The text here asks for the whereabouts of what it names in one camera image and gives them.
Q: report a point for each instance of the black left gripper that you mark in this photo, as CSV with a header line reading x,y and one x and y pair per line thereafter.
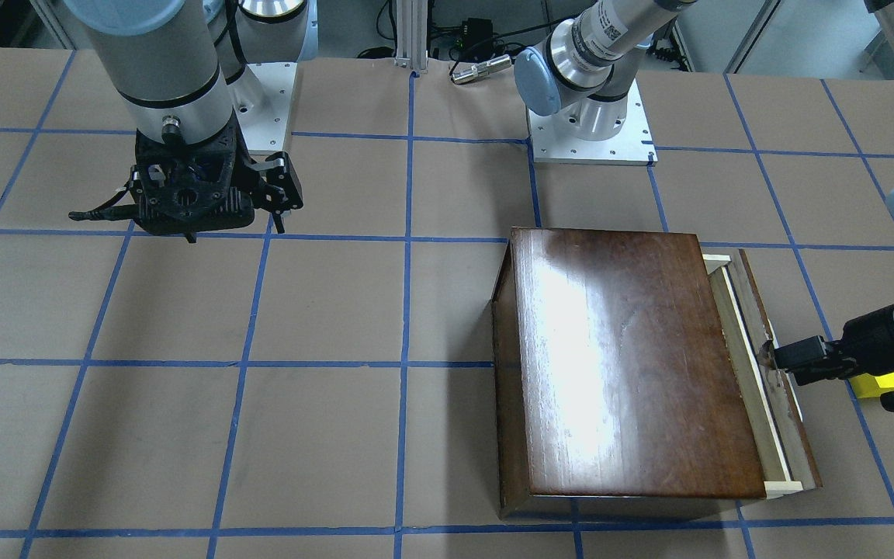
x,y
872,341

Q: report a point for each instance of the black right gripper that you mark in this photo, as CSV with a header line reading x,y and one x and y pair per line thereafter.
x,y
282,184

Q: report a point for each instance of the light wood drawer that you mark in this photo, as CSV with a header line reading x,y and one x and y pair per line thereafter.
x,y
788,462

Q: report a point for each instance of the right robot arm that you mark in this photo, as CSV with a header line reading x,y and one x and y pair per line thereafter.
x,y
210,86

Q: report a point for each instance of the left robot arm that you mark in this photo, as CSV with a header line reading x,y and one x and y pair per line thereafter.
x,y
580,56

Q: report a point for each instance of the yellow block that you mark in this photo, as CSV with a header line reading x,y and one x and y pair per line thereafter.
x,y
868,386

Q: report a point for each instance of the dark wooden drawer cabinet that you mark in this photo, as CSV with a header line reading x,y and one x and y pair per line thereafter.
x,y
616,392

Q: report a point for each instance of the black power box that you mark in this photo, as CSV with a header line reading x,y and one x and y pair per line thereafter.
x,y
472,30

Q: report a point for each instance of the silver cylinder connector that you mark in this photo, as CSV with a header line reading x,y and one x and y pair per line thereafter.
x,y
481,70

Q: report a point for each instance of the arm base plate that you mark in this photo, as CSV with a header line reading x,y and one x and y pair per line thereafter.
x,y
263,98
594,132

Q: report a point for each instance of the aluminium frame post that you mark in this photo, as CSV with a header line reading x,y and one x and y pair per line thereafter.
x,y
411,35

